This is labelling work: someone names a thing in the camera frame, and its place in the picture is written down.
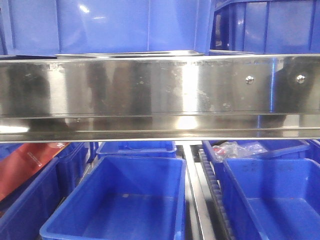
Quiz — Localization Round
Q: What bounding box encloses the large silver tray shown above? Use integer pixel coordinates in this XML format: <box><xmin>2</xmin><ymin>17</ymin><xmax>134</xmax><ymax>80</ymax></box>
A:
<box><xmin>56</xmin><ymin>50</ymin><xmax>205</xmax><ymax>59</ymax></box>

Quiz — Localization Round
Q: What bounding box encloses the blue bin rear centre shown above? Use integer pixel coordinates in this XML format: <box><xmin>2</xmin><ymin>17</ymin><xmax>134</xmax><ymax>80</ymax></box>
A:
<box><xmin>96</xmin><ymin>140</ymin><xmax>177</xmax><ymax>158</ymax></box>

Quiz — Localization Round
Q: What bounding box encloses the blue bin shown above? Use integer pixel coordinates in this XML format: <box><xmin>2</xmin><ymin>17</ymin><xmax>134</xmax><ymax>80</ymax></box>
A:
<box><xmin>96</xmin><ymin>140</ymin><xmax>177</xmax><ymax>158</ymax></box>
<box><xmin>220</xmin><ymin>158</ymin><xmax>320</xmax><ymax>240</ymax></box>
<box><xmin>0</xmin><ymin>142</ymin><xmax>89</xmax><ymax>240</ymax></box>
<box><xmin>202</xmin><ymin>139</ymin><xmax>310</xmax><ymax>178</ymax></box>
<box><xmin>40</xmin><ymin>155</ymin><xmax>186</xmax><ymax>240</ymax></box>

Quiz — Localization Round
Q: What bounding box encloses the clear plastic bag with parts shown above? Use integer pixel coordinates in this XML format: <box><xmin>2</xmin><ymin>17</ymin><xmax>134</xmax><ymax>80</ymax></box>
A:
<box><xmin>212</xmin><ymin>141</ymin><xmax>268</xmax><ymax>162</ymax></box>

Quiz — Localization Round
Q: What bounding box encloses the blue bin rear right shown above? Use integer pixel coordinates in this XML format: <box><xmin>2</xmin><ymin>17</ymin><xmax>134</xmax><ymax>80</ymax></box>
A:
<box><xmin>202</xmin><ymin>139</ymin><xmax>310</xmax><ymax>178</ymax></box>

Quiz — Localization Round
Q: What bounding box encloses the blue bin lower centre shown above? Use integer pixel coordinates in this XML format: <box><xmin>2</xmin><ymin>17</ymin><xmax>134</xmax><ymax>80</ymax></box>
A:
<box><xmin>40</xmin><ymin>155</ymin><xmax>186</xmax><ymax>240</ymax></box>

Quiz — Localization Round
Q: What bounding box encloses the roller conveyor track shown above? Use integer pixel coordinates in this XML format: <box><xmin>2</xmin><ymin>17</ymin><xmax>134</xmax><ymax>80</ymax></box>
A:
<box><xmin>181</xmin><ymin>141</ymin><xmax>235</xmax><ymax>240</ymax></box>

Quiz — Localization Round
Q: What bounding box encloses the blue ribbed crate upper right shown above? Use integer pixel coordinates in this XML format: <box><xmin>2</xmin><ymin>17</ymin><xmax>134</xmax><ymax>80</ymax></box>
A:
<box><xmin>210</xmin><ymin>0</ymin><xmax>320</xmax><ymax>54</ymax></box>

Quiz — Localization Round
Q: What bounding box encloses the red cardboard package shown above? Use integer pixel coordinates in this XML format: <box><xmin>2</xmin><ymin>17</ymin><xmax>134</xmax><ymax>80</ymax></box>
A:
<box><xmin>0</xmin><ymin>142</ymin><xmax>69</xmax><ymax>200</ymax></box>

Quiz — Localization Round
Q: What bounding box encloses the blue bin lower right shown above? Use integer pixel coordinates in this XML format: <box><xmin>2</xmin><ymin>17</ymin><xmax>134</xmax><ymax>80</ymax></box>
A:
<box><xmin>220</xmin><ymin>158</ymin><xmax>320</xmax><ymax>240</ymax></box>

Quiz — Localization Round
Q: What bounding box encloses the large blue crate upper left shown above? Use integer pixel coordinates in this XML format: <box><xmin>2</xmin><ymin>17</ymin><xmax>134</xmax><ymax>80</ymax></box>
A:
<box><xmin>0</xmin><ymin>0</ymin><xmax>215</xmax><ymax>56</ymax></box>

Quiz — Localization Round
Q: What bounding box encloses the blue bin lower left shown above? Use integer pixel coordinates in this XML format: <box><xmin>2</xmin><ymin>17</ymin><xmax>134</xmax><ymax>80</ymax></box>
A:
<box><xmin>0</xmin><ymin>142</ymin><xmax>89</xmax><ymax>240</ymax></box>

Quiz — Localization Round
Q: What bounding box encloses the left rail bolt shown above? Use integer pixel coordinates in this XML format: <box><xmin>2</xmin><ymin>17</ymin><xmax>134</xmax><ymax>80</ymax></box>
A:
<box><xmin>245</xmin><ymin>75</ymin><xmax>255</xmax><ymax>85</ymax></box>

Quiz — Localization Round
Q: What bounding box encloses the rail bolt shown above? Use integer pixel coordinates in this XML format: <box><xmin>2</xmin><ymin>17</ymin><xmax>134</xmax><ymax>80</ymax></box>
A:
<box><xmin>295</xmin><ymin>74</ymin><xmax>307</xmax><ymax>85</ymax></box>
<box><xmin>245</xmin><ymin>75</ymin><xmax>255</xmax><ymax>85</ymax></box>

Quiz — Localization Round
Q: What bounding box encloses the stainless steel shelf rail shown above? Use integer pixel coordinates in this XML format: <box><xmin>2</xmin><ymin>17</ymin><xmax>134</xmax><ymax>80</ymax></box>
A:
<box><xmin>0</xmin><ymin>54</ymin><xmax>320</xmax><ymax>143</ymax></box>

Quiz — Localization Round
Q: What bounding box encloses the right rail bolt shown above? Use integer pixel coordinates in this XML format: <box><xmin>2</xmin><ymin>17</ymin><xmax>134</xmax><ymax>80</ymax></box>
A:
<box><xmin>295</xmin><ymin>74</ymin><xmax>307</xmax><ymax>85</ymax></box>

